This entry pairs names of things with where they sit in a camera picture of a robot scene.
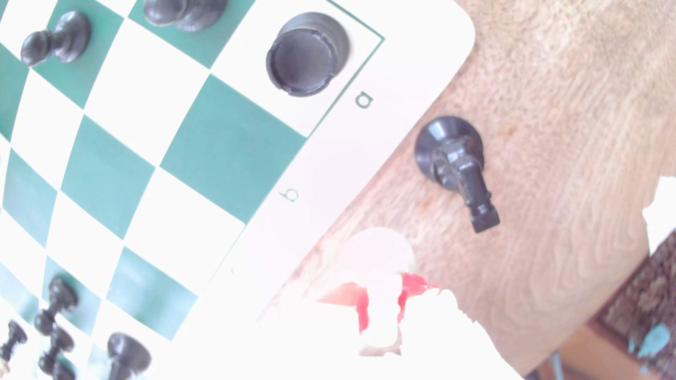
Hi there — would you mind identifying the dark patterned rug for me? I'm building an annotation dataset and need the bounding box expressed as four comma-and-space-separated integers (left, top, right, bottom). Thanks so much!
594, 232, 676, 380

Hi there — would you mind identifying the black chess pawn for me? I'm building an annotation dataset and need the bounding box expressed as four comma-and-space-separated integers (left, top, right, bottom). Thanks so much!
143, 0, 229, 32
38, 327, 76, 374
20, 9, 92, 68
34, 276, 79, 336
0, 319, 29, 365

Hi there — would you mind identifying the green and white chess mat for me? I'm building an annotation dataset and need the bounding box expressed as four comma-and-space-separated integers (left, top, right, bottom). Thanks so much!
0, 0, 476, 380

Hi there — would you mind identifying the black chess king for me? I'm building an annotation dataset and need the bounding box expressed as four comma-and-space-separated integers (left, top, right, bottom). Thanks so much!
107, 332, 152, 380

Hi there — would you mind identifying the white chess knight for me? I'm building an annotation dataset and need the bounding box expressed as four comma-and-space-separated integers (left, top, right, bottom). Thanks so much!
342, 227, 416, 357

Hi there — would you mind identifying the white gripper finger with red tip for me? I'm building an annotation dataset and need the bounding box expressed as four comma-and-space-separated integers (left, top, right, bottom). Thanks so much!
399, 272, 524, 380
253, 282, 370, 380

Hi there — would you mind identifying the black chess rook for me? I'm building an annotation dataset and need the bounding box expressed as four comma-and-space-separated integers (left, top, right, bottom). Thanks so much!
265, 12, 350, 98

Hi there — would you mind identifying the black chess knight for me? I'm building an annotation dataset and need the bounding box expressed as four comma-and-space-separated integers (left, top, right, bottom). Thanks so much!
414, 116, 501, 234

